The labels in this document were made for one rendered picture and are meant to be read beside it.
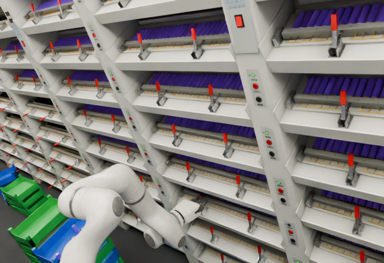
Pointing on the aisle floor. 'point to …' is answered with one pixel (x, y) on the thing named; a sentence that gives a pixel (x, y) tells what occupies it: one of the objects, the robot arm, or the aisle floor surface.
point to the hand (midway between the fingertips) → (200, 198)
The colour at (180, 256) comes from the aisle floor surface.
